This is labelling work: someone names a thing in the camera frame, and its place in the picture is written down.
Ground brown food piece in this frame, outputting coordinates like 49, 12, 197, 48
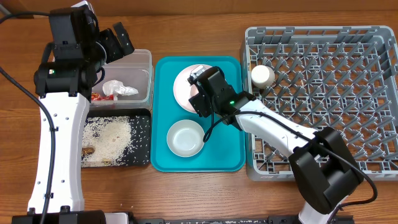
81, 147, 95, 156

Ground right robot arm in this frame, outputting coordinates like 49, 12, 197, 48
187, 65, 364, 223

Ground white paper cup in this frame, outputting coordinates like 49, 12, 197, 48
251, 65, 275, 89

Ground grey dishwasher rack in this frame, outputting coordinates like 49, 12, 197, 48
241, 26, 397, 181

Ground grey bowl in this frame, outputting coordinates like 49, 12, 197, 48
167, 119, 205, 157

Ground white rice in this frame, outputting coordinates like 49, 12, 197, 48
81, 115, 150, 166

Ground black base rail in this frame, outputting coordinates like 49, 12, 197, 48
130, 214, 355, 224

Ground large pink plate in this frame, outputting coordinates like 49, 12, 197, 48
173, 64, 211, 113

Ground white tissue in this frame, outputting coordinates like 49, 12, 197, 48
102, 80, 139, 96

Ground black plastic tray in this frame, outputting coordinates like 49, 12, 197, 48
81, 108, 152, 168

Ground red snack wrapper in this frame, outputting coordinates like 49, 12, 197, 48
91, 92, 114, 101

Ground clear plastic bin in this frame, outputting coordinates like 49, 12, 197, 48
90, 49, 154, 110

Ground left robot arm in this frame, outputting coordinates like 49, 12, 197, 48
12, 22, 134, 223

